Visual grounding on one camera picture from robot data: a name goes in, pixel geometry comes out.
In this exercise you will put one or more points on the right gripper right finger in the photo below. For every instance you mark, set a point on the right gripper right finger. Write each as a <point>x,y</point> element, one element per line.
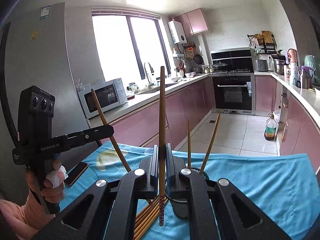
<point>174,187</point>

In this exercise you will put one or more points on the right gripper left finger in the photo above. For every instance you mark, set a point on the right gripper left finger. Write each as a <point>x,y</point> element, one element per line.
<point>150,165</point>

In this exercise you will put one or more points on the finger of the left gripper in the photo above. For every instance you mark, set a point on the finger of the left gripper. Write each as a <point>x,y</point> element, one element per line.
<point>67,142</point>

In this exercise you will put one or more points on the dark wooden chopstick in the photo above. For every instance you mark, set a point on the dark wooden chopstick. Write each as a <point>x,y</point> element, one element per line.
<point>162,147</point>

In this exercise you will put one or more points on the light wooden chopstick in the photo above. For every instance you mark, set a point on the light wooden chopstick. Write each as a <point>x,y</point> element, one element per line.
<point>110,132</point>

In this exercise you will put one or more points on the pink left sleeve forearm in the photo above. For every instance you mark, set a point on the pink left sleeve forearm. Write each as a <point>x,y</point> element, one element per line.
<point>26,220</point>

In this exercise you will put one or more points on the chrome kitchen faucet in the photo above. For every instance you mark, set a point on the chrome kitchen faucet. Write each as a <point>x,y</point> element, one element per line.
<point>149,74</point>

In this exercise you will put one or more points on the left hand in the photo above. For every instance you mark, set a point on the left hand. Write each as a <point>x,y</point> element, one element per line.
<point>50,193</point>

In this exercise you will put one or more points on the black mesh utensil holder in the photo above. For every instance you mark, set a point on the black mesh utensil holder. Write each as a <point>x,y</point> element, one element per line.
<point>179,206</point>

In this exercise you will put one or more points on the chopstick on table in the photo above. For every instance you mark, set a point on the chopstick on table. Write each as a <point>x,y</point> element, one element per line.
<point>146,211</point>
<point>153,212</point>
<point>138,236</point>

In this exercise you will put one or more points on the smartphone with brown case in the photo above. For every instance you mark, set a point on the smartphone with brown case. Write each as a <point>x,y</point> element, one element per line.
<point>75,173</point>

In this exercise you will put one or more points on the pink lower cabinets left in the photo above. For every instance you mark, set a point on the pink lower cabinets left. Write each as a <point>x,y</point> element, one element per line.
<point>187,104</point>

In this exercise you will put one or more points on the pink cabinets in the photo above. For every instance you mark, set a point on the pink cabinets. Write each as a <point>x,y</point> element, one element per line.
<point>299,123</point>
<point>187,104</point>

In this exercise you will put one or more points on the white microwave oven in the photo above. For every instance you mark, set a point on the white microwave oven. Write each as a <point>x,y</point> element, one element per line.
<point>110,95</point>

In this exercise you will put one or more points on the grey refrigerator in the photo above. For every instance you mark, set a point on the grey refrigerator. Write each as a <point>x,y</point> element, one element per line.
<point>43,62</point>

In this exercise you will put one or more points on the black built-in oven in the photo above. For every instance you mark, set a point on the black built-in oven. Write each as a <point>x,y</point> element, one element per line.
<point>234,93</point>

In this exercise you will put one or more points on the blue floral tablecloth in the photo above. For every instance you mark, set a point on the blue floral tablecloth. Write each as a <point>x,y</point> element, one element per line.
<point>285,188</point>

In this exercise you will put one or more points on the oil bottle on floor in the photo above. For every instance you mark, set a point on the oil bottle on floor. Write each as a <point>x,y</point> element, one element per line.
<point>270,128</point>

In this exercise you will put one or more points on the black frying pan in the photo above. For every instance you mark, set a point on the black frying pan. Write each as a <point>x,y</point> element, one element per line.
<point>198,59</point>

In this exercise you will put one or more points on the pink lower cabinets right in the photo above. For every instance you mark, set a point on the pink lower cabinets right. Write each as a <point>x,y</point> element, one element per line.
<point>299,123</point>

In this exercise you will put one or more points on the black range hood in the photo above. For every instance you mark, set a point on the black range hood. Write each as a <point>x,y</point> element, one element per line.
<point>237,60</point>

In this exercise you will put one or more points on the white water heater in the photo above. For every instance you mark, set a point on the white water heater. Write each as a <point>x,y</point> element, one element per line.
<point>177,32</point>

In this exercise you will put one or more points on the steel stock pot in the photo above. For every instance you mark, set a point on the steel stock pot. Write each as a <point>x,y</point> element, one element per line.
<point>279,66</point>

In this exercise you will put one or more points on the black dish rack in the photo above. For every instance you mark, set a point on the black dish rack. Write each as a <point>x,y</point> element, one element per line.
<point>263,43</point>

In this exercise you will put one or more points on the pink thermos jug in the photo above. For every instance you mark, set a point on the pink thermos jug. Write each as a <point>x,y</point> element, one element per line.
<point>292,56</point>

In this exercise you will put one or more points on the window with dark frame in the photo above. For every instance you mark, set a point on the window with dark frame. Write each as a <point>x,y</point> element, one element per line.
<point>125,42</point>

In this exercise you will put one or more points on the pink wall cabinet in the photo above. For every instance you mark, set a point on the pink wall cabinet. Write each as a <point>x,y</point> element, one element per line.
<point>193,22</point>

